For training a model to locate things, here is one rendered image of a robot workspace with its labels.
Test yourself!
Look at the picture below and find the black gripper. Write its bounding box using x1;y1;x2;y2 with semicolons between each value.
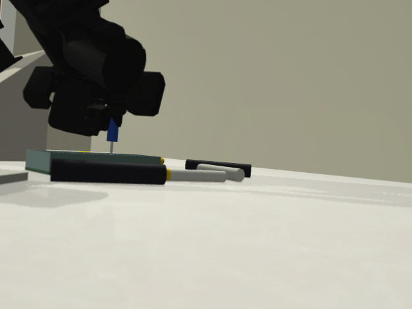
22;64;165;127

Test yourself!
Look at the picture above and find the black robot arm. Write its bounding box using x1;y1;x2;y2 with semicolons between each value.
9;0;146;136

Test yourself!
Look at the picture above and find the dark blue stylus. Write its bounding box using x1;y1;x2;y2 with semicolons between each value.
107;118;118;153

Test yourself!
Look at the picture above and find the black cylinder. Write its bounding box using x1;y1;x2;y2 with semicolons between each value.
185;159;251;178
50;158;167;185

